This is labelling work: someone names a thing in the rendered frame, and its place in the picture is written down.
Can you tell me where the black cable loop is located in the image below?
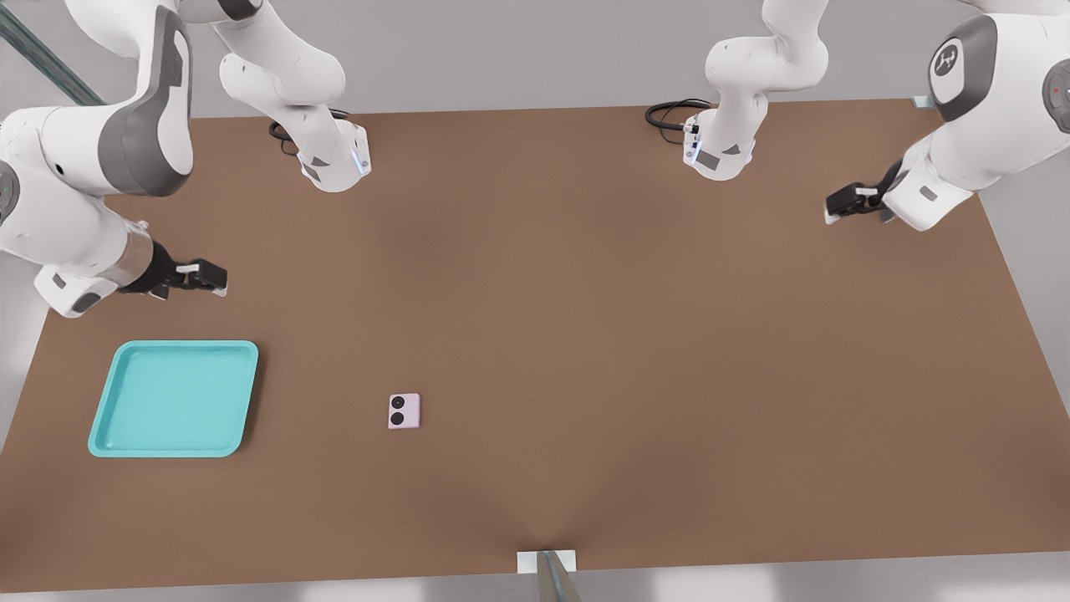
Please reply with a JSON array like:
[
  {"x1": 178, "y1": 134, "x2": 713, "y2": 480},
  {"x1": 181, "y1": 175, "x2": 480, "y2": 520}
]
[
  {"x1": 645, "y1": 99, "x2": 720, "y2": 145},
  {"x1": 268, "y1": 109, "x2": 352, "y2": 157}
]

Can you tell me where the pale blue-green tray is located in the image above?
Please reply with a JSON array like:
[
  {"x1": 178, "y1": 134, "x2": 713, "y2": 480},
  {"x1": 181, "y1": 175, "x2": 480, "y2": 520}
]
[{"x1": 88, "y1": 340, "x2": 260, "y2": 458}]

